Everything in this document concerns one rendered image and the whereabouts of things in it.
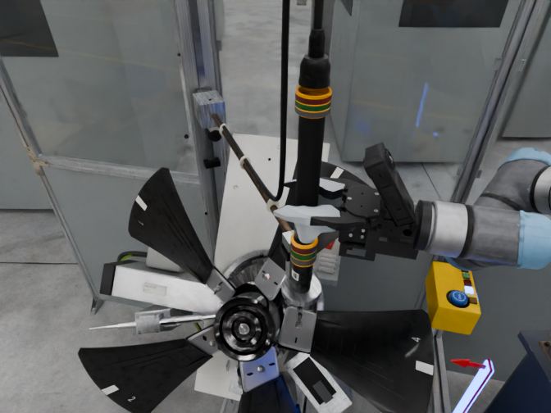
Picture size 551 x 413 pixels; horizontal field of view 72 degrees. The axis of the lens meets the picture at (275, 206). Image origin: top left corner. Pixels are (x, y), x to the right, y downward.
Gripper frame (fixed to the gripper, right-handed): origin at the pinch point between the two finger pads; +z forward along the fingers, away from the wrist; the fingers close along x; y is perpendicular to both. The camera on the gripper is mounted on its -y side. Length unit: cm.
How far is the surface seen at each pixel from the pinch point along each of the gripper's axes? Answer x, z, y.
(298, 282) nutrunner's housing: -1.9, -2.7, 16.5
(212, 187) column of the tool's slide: 58, 38, 44
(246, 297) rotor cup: -1.3, 6.9, 23.7
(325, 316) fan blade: 3.6, -8.0, 31.6
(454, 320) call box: 21, -39, 47
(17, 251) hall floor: 96, 204, 151
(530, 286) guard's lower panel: 70, -81, 79
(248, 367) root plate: -7.4, 5.4, 37.2
